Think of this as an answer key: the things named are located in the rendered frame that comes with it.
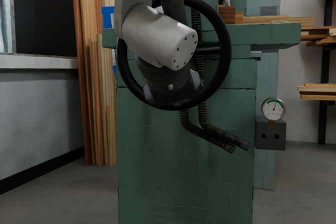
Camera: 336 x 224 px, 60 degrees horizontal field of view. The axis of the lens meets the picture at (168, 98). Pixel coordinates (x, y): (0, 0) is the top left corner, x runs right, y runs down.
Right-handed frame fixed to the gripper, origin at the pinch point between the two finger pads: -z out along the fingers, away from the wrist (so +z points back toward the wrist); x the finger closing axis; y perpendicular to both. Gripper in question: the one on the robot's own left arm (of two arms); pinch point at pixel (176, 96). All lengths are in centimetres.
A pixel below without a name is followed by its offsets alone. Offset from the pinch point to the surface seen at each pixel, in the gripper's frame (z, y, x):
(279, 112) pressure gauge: -19.2, -3.7, 25.2
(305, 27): -25, 23, 46
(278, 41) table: -14.8, 15.0, 31.9
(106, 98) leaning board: -142, 87, -59
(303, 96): -196, 62, 103
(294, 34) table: -13.9, 15.2, 36.3
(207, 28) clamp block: -5.1, 19.3, 12.8
